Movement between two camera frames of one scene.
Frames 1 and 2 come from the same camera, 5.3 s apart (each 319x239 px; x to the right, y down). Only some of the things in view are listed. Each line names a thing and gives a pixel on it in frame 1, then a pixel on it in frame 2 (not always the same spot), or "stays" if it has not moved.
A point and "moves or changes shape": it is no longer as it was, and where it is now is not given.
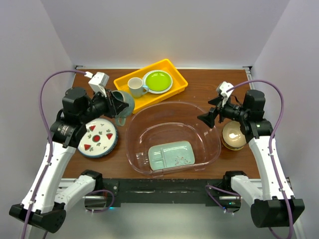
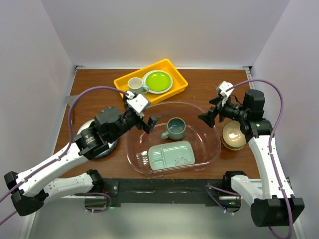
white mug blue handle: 136,87 stays
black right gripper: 209,118 stays
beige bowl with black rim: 233,136 stays
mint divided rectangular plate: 171,155 stays
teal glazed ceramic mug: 127,98 moves or changes shape
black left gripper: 118,105 to 147,127
